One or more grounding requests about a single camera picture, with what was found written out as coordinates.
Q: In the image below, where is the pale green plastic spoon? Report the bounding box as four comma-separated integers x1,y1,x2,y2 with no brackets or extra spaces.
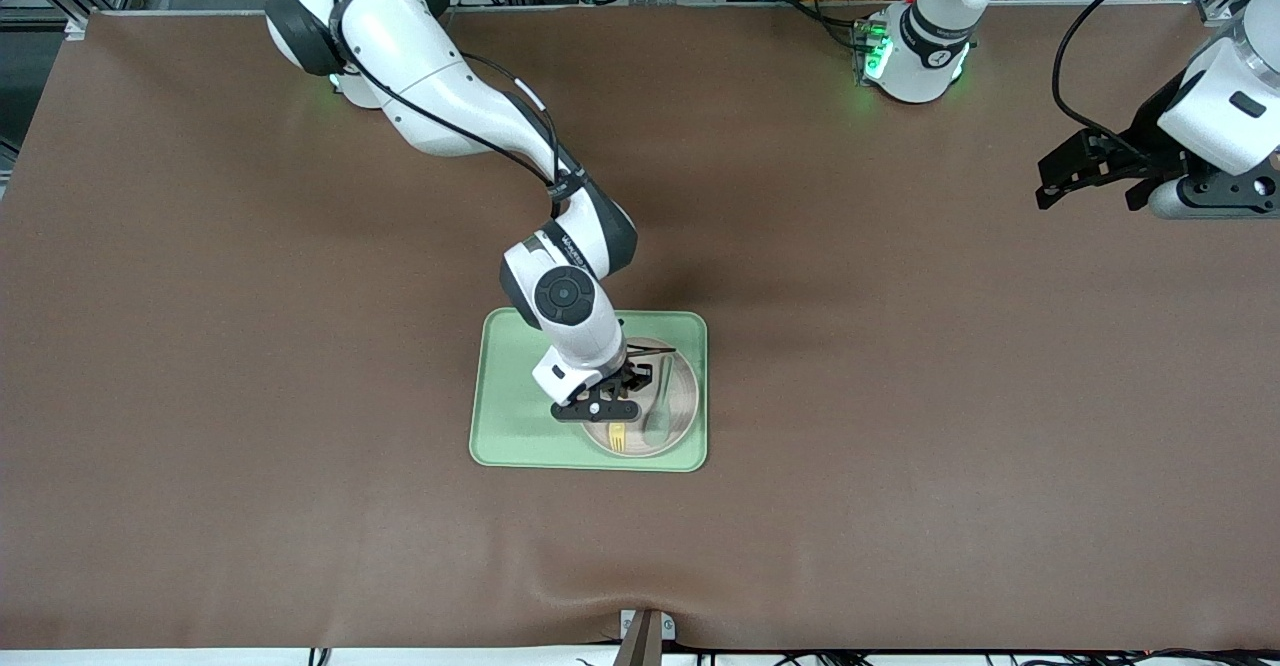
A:
643,356,673,444

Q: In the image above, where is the round beige plate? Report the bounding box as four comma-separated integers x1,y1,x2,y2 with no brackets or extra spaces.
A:
580,336,699,459

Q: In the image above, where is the light green rectangular tray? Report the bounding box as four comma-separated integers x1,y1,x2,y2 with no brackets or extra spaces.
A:
469,308,709,473

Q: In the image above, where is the brown table mat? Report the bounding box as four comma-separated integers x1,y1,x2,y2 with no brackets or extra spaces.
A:
0,6,1280,652

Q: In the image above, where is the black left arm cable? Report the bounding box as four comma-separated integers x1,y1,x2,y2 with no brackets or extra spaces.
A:
1052,0,1251,162

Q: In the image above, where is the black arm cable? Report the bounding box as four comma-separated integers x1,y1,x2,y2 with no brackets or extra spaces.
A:
330,0,591,207
1052,0,1251,162

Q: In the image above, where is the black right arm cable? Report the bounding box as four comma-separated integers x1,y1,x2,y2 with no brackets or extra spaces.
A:
330,0,591,207

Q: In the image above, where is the metal table clamp bracket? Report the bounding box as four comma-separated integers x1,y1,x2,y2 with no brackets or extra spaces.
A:
620,608,677,666

